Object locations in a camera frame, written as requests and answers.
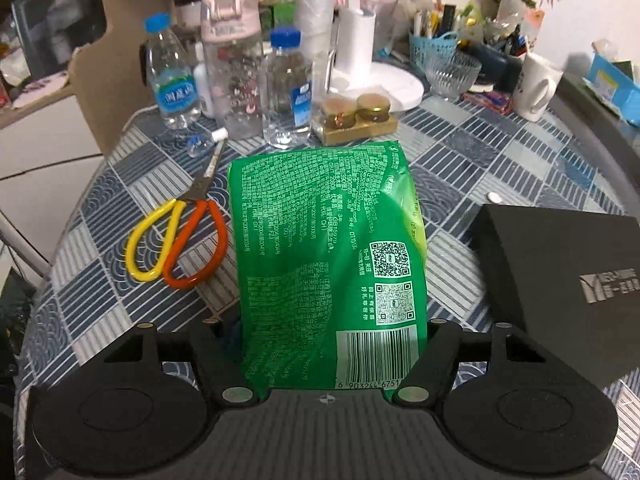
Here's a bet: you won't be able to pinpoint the clear bottle with pink lid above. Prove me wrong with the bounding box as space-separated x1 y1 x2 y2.
200 0 266 138

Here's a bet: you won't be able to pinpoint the small clear vial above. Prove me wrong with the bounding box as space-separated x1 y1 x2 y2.
187 129 229 158

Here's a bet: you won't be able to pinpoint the black lidded flask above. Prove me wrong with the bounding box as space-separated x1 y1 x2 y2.
172 0 211 28

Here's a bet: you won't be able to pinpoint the white mug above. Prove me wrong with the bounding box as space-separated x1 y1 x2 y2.
515 52 563 122

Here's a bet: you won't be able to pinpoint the blue checked cloth desktop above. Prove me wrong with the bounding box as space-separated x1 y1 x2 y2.
12 92 640 480

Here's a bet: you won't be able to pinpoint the water bottle with large label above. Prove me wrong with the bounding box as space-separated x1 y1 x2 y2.
142 12 203 131

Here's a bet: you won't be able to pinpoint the white desk lamp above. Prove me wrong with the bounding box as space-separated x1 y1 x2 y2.
327 0 426 113

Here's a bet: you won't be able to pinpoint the clear plastic bag roll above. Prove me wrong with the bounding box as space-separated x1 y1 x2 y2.
295 0 342 61

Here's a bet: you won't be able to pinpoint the water bottle with small label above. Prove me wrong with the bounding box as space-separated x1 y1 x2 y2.
262 26 315 150

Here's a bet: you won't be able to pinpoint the white cabinet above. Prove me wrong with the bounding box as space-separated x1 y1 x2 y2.
0 80 108 271

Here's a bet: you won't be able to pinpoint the gold lidded jar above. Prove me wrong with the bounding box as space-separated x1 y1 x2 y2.
320 97 357 131
356 92 392 123

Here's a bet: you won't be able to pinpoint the small white bottle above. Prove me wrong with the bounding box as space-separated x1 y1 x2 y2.
192 42 216 118

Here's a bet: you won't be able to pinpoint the yellow and orange scissors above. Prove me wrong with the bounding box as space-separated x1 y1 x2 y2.
125 137 229 291

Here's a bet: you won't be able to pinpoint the blue plastic basket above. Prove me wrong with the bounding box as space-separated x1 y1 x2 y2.
409 27 460 68
585 40 640 128

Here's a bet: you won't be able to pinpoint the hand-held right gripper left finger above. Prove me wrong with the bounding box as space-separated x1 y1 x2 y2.
89 317 254 407

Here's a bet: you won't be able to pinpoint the black box lid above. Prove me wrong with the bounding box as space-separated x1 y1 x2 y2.
469 203 640 391

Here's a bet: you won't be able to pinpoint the grey topped appliance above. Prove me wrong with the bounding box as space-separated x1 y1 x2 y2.
547 72 640 221

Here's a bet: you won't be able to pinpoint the red snack packet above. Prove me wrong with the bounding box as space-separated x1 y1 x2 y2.
462 89 516 115

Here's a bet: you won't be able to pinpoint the green plastic packet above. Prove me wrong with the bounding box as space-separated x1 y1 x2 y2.
226 140 432 393

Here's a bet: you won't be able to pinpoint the gold jar tray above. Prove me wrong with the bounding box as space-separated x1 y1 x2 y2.
312 112 401 148

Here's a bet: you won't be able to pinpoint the dark pen holder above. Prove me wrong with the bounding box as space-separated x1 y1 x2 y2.
472 40 526 93

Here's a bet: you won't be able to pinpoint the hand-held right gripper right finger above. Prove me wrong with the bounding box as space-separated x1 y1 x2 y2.
393 318 549 407

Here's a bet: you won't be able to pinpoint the glass bowl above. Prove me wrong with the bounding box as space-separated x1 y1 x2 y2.
424 51 482 101

